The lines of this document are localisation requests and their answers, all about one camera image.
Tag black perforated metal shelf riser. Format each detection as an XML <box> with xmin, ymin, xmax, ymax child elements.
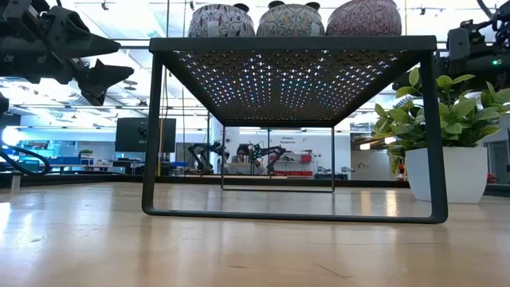
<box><xmin>141</xmin><ymin>35</ymin><xmax>449</xmax><ymax>225</ymax></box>

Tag white ball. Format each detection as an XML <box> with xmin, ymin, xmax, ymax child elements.
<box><xmin>187</xmin><ymin>3</ymin><xmax>257</xmax><ymax>38</ymax></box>

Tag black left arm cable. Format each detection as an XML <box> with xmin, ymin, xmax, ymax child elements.
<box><xmin>0</xmin><ymin>139</ymin><xmax>53</xmax><ymax>177</ymax></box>

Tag person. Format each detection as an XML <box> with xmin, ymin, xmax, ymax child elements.
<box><xmin>233</xmin><ymin>144</ymin><xmax>267</xmax><ymax>176</ymax></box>

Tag black computer monitor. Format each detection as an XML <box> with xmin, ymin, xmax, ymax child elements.
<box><xmin>115</xmin><ymin>116</ymin><xmax>178</xmax><ymax>154</ymax></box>

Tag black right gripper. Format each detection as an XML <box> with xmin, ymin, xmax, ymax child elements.
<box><xmin>391</xmin><ymin>18</ymin><xmax>510</xmax><ymax>92</ymax></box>

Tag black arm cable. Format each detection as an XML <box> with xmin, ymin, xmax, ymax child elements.
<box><xmin>475</xmin><ymin>0</ymin><xmax>510</xmax><ymax>51</ymax></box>
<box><xmin>0</xmin><ymin>139</ymin><xmax>53</xmax><ymax>177</ymax></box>

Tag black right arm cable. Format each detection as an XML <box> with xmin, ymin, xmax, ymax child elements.
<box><xmin>475</xmin><ymin>0</ymin><xmax>510</xmax><ymax>51</ymax></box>

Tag pink patterned candle jar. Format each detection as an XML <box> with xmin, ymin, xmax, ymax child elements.
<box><xmin>325</xmin><ymin>0</ymin><xmax>403</xmax><ymax>37</ymax></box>

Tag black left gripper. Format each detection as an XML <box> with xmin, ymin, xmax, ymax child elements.
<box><xmin>0</xmin><ymin>0</ymin><xmax>135</xmax><ymax>107</ymax></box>

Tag black aluminium table frame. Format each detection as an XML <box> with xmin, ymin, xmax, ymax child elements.
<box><xmin>0</xmin><ymin>171</ymin><xmax>510</xmax><ymax>197</ymax></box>

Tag red storage bins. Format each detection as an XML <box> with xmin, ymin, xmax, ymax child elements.
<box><xmin>269</xmin><ymin>152</ymin><xmax>315</xmax><ymax>178</ymax></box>

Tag beige teal patterned candle jar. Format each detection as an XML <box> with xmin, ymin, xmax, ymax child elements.
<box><xmin>256</xmin><ymin>2</ymin><xmax>326</xmax><ymax>38</ymax></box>

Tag green plant in white pot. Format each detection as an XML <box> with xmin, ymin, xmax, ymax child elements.
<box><xmin>372</xmin><ymin>66</ymin><xmax>510</xmax><ymax>205</ymax></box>

